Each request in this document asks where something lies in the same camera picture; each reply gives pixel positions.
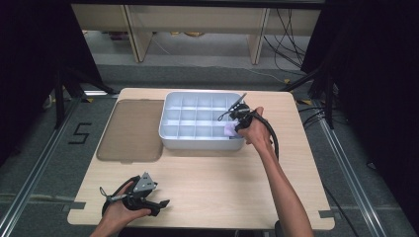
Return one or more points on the purple sock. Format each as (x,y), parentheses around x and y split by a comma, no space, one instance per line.
(230,130)

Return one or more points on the black curtain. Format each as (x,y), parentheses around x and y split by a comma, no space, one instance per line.
(378,82)
(29,65)

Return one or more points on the light wooden desk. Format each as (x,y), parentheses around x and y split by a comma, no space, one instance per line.
(197,16)

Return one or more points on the metal floor rail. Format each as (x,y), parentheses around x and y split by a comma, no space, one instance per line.
(349,174)
(36,171)

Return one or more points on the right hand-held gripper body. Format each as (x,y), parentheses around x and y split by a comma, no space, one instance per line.
(242,115)

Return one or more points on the white divided storage box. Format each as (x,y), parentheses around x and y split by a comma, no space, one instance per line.
(197,142)

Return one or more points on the black metal stand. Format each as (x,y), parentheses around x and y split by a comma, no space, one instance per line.
(59,98)
(329,98)

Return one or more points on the person's left hand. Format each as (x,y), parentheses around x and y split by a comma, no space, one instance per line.
(117,214)

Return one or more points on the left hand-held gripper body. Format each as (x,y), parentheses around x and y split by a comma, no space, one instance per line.
(140,197)

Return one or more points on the brown translucent lid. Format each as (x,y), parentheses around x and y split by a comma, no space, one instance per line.
(131,131)

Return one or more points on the person's right hand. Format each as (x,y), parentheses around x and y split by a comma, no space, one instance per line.
(258,133)

